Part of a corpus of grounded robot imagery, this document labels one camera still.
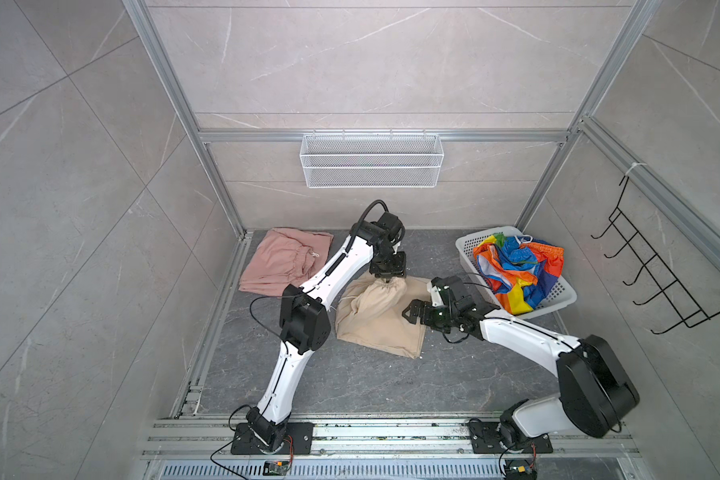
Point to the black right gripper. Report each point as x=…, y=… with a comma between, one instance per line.
x=425, y=307

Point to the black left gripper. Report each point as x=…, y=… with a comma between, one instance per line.
x=400, y=268

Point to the beige shorts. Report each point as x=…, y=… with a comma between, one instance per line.
x=369, y=314

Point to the pink drawstring shorts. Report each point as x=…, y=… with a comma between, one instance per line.
x=284, y=257

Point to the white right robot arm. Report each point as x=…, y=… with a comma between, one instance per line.
x=594, y=394

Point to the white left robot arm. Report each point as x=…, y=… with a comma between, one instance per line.
x=304, y=326

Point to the multicolour orange blue shorts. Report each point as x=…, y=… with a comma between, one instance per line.
x=520, y=271

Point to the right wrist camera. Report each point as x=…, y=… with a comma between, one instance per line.
x=450, y=293

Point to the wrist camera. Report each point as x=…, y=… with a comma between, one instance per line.
x=392, y=227
x=450, y=293

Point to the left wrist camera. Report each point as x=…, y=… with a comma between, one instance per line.
x=392, y=227

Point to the white wire wall basket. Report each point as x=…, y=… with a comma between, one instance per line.
x=331, y=161

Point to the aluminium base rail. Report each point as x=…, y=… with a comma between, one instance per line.
x=380, y=446

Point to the black wire hook rack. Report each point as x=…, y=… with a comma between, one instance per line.
x=683, y=303

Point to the aluminium frame post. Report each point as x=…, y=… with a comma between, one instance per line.
x=147, y=31

